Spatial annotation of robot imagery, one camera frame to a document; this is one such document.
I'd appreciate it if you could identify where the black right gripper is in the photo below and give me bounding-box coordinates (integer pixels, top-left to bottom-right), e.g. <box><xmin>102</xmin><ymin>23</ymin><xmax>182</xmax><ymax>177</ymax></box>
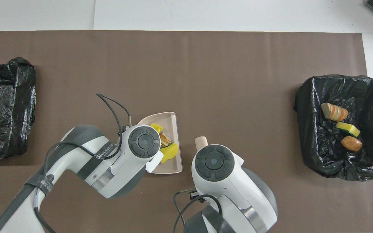
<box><xmin>190</xmin><ymin>190</ymin><xmax>204</xmax><ymax>203</ymax></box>

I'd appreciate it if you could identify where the yellow sponge block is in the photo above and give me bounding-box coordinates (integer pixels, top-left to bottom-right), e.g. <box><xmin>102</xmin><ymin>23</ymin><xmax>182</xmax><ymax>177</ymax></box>
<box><xmin>159</xmin><ymin>143</ymin><xmax>179</xmax><ymax>164</ymax></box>

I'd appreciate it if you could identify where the pink handled hand brush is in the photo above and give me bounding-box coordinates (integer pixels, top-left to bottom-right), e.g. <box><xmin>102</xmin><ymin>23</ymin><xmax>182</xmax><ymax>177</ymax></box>
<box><xmin>195</xmin><ymin>136</ymin><xmax>209</xmax><ymax>151</ymax></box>

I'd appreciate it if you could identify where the orange crusty bread piece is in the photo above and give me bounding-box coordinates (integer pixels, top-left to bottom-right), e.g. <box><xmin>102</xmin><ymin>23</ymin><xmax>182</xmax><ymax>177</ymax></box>
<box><xmin>159</xmin><ymin>131</ymin><xmax>172</xmax><ymax>148</ymax></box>

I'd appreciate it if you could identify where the pink plastic dustpan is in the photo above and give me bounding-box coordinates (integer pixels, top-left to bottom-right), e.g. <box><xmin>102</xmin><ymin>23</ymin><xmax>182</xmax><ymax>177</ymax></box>
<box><xmin>137</xmin><ymin>112</ymin><xmax>183</xmax><ymax>174</ymax></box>

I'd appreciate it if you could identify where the brown bread roll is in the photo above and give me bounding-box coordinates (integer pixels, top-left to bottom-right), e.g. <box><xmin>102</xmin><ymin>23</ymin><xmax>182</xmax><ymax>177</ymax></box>
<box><xmin>341</xmin><ymin>136</ymin><xmax>363</xmax><ymax>152</ymax></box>

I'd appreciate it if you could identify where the thin green yellow sponge scrap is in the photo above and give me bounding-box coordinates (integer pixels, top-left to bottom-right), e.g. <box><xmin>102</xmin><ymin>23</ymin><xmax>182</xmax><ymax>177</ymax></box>
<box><xmin>335</xmin><ymin>121</ymin><xmax>361</xmax><ymax>138</ymax></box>

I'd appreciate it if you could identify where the black bag lined bin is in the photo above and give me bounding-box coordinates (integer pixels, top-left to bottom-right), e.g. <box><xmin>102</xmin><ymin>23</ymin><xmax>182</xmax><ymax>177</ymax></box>
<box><xmin>294</xmin><ymin>74</ymin><xmax>373</xmax><ymax>182</ymax></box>
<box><xmin>0</xmin><ymin>57</ymin><xmax>37</xmax><ymax>159</ymax></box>

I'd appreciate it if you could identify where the brown paper table mat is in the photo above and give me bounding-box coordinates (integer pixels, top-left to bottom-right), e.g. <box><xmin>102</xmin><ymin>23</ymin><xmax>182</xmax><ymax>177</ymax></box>
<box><xmin>0</xmin><ymin>31</ymin><xmax>373</xmax><ymax>233</ymax></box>

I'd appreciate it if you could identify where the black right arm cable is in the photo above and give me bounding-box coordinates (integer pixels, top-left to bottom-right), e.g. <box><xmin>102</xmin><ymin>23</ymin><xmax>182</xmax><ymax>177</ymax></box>
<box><xmin>173</xmin><ymin>191</ymin><xmax>222</xmax><ymax>233</ymax></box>

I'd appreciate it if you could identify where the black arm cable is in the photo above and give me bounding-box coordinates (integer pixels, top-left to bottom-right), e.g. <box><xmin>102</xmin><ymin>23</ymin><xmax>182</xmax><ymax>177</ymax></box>
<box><xmin>173</xmin><ymin>191</ymin><xmax>222</xmax><ymax>233</ymax></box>
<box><xmin>33</xmin><ymin>93</ymin><xmax>132</xmax><ymax>233</ymax></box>

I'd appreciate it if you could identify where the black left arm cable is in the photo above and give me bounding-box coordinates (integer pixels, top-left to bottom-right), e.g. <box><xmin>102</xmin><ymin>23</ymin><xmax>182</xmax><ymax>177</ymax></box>
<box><xmin>33</xmin><ymin>93</ymin><xmax>132</xmax><ymax>233</ymax></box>

